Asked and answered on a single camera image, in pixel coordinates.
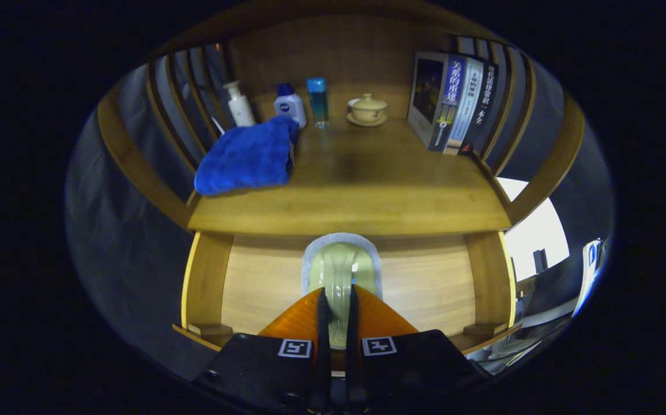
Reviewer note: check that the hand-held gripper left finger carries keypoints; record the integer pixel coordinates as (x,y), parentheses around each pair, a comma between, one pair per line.
(322,357)

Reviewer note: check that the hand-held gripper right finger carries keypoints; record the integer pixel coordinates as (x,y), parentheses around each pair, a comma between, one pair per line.
(353,357)

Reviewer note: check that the green ceramic ornament grey base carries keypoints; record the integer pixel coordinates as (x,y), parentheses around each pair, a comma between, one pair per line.
(338,271)

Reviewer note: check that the wooden drawer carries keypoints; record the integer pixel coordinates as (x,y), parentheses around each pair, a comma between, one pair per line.
(263,288)

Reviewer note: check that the wooden countertop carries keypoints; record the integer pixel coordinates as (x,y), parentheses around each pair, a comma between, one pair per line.
(367,184)

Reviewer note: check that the wooden cabinet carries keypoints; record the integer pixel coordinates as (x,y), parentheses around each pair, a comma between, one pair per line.
(338,57)

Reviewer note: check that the blue towel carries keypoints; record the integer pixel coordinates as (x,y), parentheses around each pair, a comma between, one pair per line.
(246,155)

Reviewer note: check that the beige lidded tea cup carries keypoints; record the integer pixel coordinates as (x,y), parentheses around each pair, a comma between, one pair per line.
(367,109)

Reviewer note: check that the white bottle blue cap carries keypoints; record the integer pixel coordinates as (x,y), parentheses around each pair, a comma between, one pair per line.
(290,106)

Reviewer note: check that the teal bottle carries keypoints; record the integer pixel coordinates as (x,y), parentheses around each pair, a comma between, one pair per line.
(317,104)

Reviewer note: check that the white pump bottle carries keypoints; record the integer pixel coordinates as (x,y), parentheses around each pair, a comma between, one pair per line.
(240,109)

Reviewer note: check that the dark cover book blue spine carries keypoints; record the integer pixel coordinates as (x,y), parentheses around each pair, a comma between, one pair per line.
(428,92)

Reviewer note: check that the white spine book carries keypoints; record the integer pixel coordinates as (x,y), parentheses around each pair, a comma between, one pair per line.
(468,98)

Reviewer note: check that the black spine book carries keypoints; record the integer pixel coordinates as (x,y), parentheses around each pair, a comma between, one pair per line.
(485,104)

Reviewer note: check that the small black bracket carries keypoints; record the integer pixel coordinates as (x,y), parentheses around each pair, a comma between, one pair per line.
(540,260)

